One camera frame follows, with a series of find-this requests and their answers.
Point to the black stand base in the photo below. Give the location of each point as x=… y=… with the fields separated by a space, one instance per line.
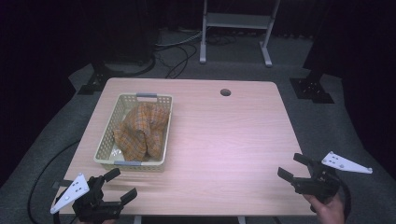
x=311 y=88
x=98 y=77

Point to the white metal stand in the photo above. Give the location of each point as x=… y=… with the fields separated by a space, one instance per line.
x=236 y=20

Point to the orange plaid cloth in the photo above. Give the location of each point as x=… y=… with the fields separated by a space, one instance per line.
x=141 y=130

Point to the cream perforated plastic basket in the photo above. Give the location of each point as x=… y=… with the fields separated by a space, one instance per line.
x=106 y=149

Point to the person's right hand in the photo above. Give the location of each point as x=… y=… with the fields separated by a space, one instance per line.
x=330 y=213

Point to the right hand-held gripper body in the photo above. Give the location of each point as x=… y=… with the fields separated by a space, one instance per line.
x=320 y=183

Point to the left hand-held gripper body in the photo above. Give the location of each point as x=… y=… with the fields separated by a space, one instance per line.
x=90 y=202

